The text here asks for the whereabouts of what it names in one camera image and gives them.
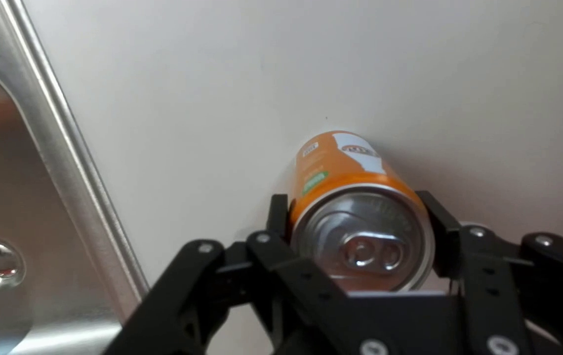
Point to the stainless steel sink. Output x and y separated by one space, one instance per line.
36 199

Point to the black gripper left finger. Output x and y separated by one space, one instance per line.
273 289

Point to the orange soda can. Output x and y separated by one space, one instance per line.
352 199

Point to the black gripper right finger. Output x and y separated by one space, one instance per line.
523 297

